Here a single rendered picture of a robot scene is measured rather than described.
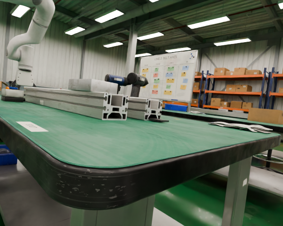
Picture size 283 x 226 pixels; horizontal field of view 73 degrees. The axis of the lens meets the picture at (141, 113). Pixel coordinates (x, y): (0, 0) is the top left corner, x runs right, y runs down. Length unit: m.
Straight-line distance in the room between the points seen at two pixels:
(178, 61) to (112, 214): 3.85
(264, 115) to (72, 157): 2.36
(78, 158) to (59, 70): 13.00
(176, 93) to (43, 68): 10.02
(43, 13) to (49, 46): 11.80
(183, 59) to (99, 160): 3.84
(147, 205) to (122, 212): 0.06
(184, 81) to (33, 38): 2.98
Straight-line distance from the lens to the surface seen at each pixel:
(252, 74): 10.52
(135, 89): 1.04
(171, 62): 4.16
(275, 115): 2.45
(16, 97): 1.15
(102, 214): 0.33
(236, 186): 0.86
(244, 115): 3.94
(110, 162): 0.21
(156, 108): 0.77
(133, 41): 9.72
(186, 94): 3.82
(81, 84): 0.69
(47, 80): 12.88
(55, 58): 13.13
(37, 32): 1.40
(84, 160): 0.21
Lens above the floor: 0.84
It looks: 3 degrees down
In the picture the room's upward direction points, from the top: 6 degrees clockwise
